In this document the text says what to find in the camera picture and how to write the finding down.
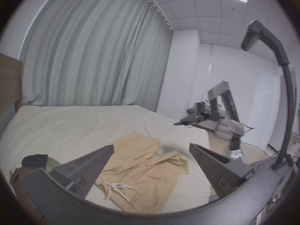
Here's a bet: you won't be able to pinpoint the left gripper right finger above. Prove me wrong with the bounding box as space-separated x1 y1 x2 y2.
188 142 255 199

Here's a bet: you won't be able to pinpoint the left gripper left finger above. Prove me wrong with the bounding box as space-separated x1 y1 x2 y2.
49 144 115 196

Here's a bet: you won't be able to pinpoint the tan shorts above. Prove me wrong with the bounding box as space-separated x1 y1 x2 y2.
94 131 189 214

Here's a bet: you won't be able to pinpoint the bed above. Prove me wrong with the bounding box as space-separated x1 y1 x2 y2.
0 53 221 215

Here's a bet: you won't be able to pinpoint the green garment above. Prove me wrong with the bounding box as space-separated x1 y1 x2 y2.
45 158 62 173

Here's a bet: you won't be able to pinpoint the black garment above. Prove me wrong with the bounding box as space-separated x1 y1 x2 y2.
22 154 49 169

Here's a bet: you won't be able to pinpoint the brown garment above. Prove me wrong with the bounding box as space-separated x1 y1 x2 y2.
9 167 45 223

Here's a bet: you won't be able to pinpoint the pale green curtain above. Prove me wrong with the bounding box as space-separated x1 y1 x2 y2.
20 0 174 113

